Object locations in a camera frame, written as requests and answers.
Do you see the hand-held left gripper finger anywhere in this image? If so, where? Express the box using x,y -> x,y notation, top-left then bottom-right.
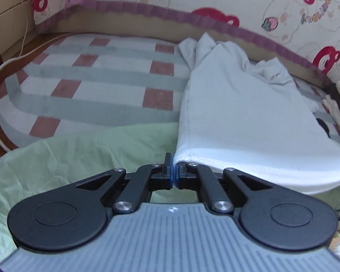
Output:
75,152 -> 175,214
175,161 -> 273,214

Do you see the white t-shirt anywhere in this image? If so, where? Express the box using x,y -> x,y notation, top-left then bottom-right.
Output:
174,32 -> 340,195

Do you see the light green bed sheet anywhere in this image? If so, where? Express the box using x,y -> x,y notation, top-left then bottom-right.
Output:
0,122 -> 340,258

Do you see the checkered plush blanket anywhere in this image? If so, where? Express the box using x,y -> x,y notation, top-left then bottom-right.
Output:
0,32 -> 340,152

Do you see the white garment with pink print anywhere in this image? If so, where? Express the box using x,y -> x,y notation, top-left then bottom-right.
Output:
296,79 -> 333,136

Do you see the wooden cabinet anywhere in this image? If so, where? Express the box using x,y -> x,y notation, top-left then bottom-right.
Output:
0,0 -> 39,63

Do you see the white cable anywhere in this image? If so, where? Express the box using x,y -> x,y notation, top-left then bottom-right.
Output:
1,0 -> 29,58

